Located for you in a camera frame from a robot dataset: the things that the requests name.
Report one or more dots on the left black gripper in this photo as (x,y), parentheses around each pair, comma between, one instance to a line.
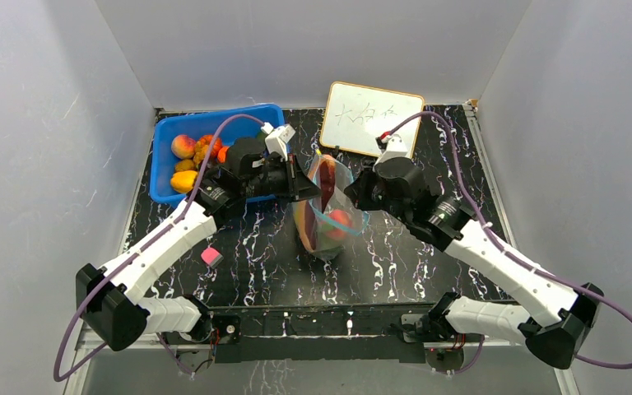
(298,186)

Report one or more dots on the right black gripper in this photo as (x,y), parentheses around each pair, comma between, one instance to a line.
(363,188)

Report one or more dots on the hot dog bun toy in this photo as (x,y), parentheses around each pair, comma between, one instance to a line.
(323,173)

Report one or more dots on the pink peach toy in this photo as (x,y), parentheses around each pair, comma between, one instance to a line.
(337,225)
(183,147)

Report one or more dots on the clear zip top bag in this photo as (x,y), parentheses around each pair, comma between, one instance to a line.
(339,200)

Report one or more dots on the orange pumpkin toy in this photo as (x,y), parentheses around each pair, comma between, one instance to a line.
(205,148)

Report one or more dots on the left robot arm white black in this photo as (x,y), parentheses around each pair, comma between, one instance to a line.
(113,297)

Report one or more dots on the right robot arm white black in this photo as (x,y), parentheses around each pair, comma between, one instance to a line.
(550,319)

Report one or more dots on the white dry-erase board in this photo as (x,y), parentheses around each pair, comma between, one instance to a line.
(356,115)

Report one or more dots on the orange tangerine toy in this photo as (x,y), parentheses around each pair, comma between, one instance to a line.
(222,154)

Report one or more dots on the pink white cube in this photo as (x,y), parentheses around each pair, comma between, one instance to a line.
(211,257)

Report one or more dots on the small yellow orange fruit toy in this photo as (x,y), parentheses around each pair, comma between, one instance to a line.
(185,165)

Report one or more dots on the blue plastic bin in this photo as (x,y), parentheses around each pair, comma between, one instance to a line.
(197,125)

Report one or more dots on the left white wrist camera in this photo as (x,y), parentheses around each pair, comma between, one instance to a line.
(276,139)

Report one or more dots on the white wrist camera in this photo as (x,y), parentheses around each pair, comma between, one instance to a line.
(276,139)
(391,146)

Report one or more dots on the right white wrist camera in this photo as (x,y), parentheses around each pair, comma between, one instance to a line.
(391,146)

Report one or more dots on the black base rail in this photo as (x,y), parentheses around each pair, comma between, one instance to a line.
(328,332)

